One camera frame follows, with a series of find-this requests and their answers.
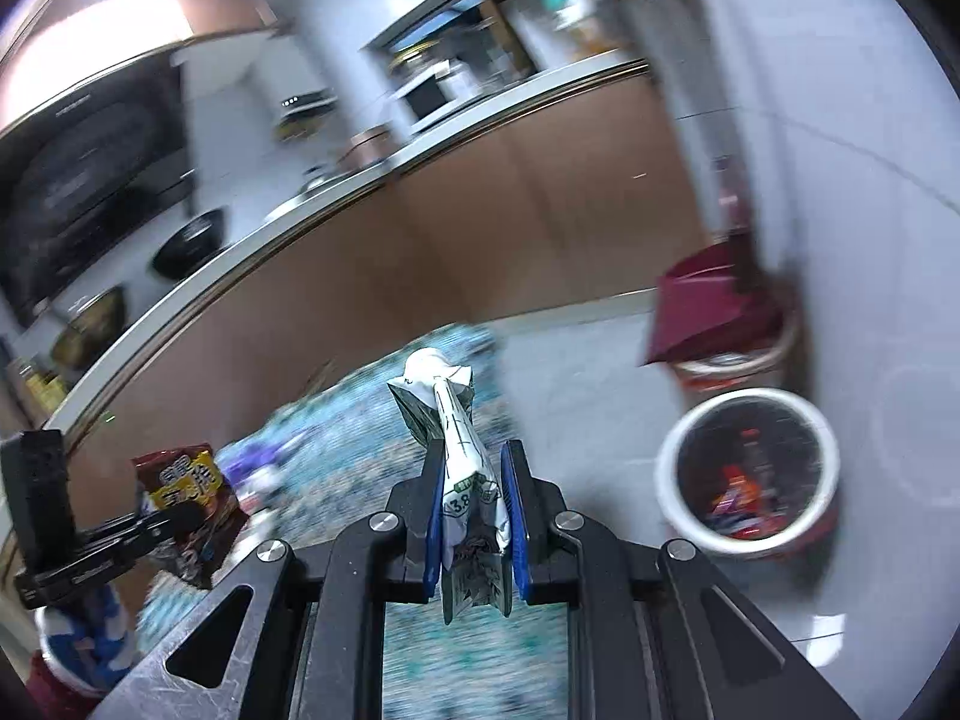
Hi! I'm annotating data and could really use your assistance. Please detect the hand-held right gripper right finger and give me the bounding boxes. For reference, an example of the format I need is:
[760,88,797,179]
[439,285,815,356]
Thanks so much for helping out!
[501,439,863,720]

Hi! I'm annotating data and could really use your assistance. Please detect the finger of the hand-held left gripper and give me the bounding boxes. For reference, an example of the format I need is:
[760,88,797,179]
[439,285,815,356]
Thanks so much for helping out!
[139,501,205,541]

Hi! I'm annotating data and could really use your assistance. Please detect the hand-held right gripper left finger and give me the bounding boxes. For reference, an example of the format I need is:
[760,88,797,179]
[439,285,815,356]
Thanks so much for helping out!
[90,448,451,720]

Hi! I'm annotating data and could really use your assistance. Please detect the dark red snack packet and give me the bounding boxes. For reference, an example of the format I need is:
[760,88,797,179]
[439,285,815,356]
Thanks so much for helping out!
[131,446,248,590]

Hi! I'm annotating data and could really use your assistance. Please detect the green white packet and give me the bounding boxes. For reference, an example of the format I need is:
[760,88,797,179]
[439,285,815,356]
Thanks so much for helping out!
[386,347,515,625]

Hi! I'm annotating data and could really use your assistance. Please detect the white bin with black bag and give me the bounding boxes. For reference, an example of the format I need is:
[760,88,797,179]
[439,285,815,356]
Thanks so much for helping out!
[656,388,841,560]

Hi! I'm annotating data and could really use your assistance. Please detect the person's left hand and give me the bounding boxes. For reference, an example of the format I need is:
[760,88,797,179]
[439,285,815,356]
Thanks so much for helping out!
[34,581,140,695]

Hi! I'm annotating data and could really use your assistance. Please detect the purple wrapper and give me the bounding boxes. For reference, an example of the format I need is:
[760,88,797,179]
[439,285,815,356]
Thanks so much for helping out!
[225,442,282,496]

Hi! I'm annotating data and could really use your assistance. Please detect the zigzag knitted blanket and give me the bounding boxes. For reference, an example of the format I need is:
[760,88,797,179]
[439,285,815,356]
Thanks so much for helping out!
[142,322,571,720]

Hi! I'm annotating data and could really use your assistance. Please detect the brass wok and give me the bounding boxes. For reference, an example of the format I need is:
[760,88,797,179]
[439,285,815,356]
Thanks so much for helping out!
[49,286,128,370]

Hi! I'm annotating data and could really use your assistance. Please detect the red bin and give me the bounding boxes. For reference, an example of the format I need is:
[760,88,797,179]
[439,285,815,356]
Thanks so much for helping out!
[671,330,800,391]

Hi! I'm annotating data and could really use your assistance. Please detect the black wok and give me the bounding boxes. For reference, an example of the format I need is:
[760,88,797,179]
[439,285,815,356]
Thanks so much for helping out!
[150,208,230,282]

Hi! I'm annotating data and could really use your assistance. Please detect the dark red dustpan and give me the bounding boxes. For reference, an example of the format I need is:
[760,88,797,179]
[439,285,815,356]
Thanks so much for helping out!
[637,240,781,368]

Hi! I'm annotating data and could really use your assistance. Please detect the brown kitchen cabinet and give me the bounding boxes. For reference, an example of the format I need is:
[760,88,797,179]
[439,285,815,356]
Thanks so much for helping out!
[0,60,713,541]

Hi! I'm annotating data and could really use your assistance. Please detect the black range hood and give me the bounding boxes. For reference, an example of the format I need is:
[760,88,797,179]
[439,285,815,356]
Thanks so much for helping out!
[0,45,196,327]

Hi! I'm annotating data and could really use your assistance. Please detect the brown rice cooker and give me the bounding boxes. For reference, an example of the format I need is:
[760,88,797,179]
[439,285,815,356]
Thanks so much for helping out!
[345,127,395,166]

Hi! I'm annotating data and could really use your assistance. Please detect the white water heater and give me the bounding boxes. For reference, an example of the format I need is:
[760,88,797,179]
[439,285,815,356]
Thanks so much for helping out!
[247,37,338,140]

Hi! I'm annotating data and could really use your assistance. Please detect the white microwave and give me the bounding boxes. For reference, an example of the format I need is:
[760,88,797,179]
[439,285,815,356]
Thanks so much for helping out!
[394,64,470,125]

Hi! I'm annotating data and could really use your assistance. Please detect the window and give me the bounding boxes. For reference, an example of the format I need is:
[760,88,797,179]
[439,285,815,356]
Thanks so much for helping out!
[367,0,511,91]

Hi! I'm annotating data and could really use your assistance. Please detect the brown wall cabinet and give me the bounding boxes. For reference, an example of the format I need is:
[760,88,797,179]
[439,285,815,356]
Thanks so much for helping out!
[0,0,293,121]

